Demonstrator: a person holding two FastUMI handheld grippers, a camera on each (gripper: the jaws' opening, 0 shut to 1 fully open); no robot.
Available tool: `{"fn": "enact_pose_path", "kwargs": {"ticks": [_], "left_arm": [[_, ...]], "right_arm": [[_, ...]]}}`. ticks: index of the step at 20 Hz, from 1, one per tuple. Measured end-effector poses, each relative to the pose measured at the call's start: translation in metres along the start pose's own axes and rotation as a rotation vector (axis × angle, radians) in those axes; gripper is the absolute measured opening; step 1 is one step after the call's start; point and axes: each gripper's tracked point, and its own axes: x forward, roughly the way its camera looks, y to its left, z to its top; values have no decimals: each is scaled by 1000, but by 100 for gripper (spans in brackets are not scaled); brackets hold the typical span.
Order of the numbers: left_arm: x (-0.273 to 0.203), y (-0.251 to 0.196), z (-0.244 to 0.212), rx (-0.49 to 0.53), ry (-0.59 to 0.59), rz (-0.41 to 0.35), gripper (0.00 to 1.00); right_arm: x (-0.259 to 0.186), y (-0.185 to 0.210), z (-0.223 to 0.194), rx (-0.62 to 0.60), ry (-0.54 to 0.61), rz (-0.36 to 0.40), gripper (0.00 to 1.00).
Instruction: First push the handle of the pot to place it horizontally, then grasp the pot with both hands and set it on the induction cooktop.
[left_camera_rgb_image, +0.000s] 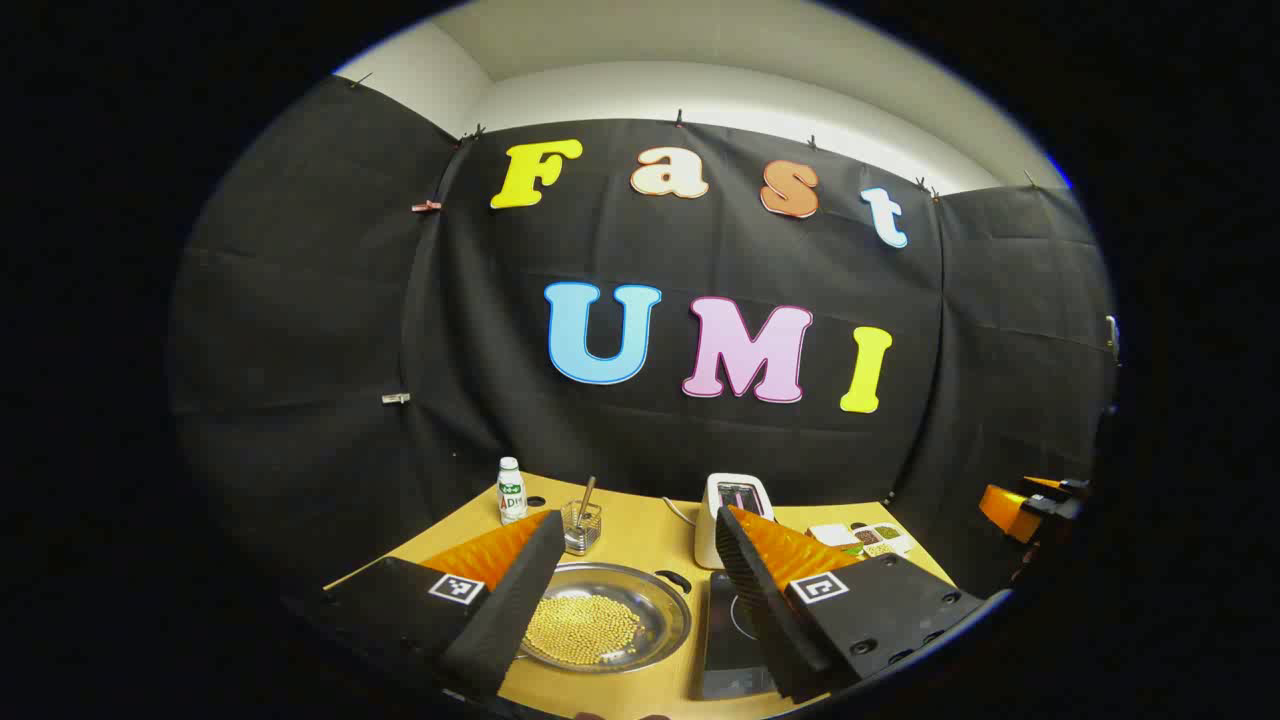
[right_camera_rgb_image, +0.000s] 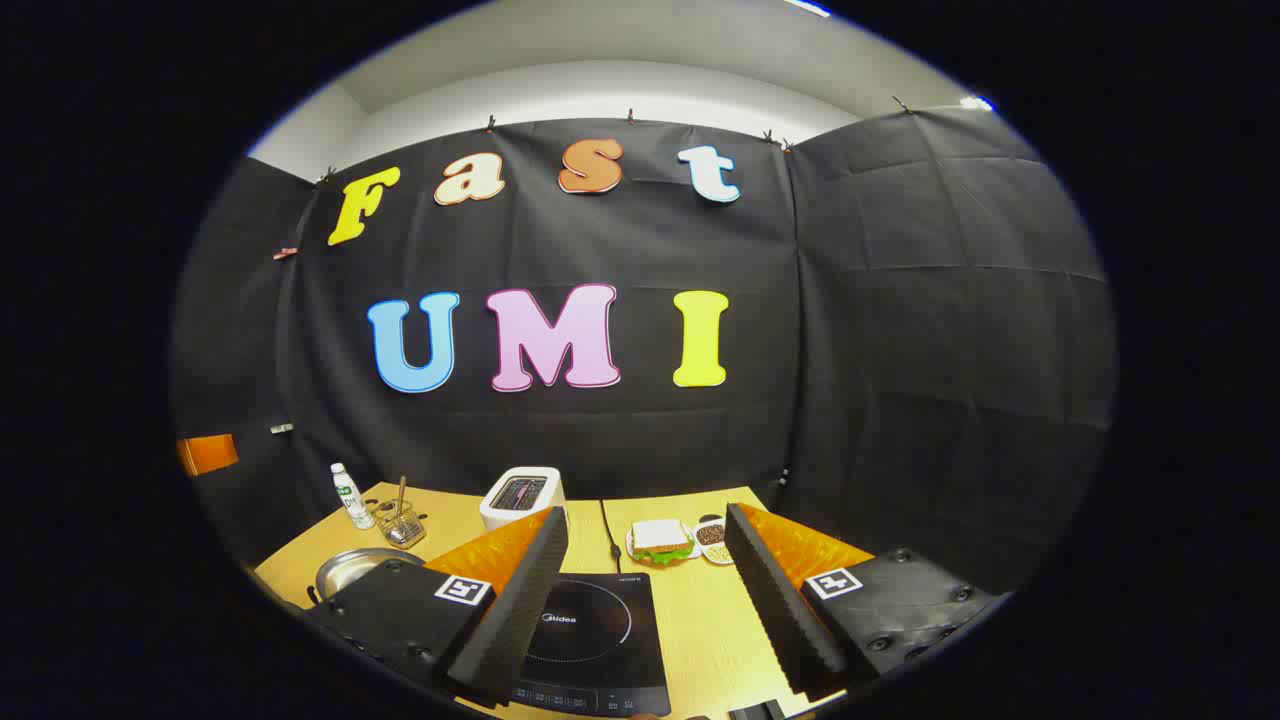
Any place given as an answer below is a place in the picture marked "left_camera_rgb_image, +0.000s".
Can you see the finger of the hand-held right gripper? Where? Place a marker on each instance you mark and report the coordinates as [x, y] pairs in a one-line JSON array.
[[1060, 497], [1010, 512]]

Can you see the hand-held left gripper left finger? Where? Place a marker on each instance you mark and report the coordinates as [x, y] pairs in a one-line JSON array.
[[515, 600]]

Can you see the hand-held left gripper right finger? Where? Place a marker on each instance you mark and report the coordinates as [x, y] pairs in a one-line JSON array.
[[760, 600]]

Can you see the black induction cooktop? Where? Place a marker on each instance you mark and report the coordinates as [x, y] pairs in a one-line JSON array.
[[725, 645]]

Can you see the stainless steel pot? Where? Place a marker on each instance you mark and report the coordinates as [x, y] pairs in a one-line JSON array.
[[660, 620]]

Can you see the pile of yellow soybeans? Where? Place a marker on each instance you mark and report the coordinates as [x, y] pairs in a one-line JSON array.
[[585, 630]]

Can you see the white toaster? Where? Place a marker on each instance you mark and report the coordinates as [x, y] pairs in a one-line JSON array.
[[710, 535]]

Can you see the sandwich with lettuce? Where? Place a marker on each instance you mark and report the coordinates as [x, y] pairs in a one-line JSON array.
[[832, 536]]

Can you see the white drink bottle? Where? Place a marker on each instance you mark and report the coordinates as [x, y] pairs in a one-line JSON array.
[[511, 495]]

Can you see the white divided bean dish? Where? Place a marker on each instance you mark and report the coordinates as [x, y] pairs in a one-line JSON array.
[[885, 538]]

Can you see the black backdrop cloth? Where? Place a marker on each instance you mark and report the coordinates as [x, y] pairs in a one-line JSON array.
[[300, 300]]

